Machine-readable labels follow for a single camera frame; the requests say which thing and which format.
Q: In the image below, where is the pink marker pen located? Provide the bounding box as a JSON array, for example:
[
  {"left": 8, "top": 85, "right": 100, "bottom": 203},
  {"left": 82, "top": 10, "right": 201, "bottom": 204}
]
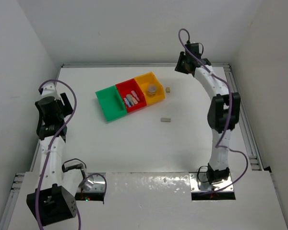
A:
[{"left": 131, "top": 91, "right": 140, "bottom": 101}]

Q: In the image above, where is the green marker pen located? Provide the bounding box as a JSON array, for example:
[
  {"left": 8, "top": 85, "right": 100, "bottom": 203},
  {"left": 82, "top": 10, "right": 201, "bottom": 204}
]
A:
[{"left": 126, "top": 94, "right": 134, "bottom": 106}]

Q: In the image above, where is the blue marker pen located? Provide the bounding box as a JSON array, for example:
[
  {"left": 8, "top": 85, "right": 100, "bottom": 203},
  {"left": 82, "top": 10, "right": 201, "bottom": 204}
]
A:
[{"left": 123, "top": 98, "right": 132, "bottom": 107}]

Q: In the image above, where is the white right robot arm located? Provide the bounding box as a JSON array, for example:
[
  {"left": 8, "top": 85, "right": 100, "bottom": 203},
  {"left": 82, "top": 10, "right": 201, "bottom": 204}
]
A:
[{"left": 175, "top": 41, "right": 240, "bottom": 184}]

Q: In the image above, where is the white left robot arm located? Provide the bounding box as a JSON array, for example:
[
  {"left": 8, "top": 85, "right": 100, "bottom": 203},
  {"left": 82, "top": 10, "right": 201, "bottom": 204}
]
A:
[{"left": 26, "top": 93, "right": 86, "bottom": 227}]

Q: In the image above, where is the yellow plastic bin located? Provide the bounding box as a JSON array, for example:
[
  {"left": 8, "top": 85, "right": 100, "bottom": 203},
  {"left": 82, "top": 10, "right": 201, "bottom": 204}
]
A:
[{"left": 134, "top": 72, "right": 165, "bottom": 105}]

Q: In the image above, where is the grey rectangular eraser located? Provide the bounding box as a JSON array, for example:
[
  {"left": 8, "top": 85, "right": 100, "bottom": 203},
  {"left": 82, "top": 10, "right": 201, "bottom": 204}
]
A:
[{"left": 160, "top": 117, "right": 171, "bottom": 122}]

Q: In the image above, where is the green plastic bin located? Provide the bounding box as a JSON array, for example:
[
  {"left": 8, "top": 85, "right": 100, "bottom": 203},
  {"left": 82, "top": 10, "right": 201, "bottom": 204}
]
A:
[{"left": 96, "top": 85, "right": 127, "bottom": 122}]

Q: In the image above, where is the red plastic bin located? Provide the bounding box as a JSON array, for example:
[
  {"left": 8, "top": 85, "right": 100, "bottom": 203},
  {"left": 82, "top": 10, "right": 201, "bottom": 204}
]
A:
[{"left": 116, "top": 79, "right": 147, "bottom": 113}]

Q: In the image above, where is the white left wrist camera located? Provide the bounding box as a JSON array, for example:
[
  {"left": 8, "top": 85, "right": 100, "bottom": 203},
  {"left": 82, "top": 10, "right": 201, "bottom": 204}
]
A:
[{"left": 38, "top": 82, "right": 59, "bottom": 99}]

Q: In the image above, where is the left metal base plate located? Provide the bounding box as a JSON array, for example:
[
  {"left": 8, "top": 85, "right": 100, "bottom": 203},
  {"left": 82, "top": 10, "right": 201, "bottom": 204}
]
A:
[{"left": 78, "top": 172, "right": 107, "bottom": 193}]

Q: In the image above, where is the metal base plate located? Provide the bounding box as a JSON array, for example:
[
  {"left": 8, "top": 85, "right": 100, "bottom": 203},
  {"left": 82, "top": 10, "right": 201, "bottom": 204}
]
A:
[
  {"left": 78, "top": 172, "right": 107, "bottom": 193},
  {"left": 189, "top": 172, "right": 234, "bottom": 193}
]

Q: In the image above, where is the aluminium frame rail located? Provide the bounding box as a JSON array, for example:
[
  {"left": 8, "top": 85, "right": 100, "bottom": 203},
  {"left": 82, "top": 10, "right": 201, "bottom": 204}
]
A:
[{"left": 223, "top": 64, "right": 264, "bottom": 171}]

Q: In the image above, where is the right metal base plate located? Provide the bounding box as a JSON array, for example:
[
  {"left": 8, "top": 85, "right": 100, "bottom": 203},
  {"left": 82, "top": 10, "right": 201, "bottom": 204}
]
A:
[{"left": 189, "top": 172, "right": 234, "bottom": 193}]

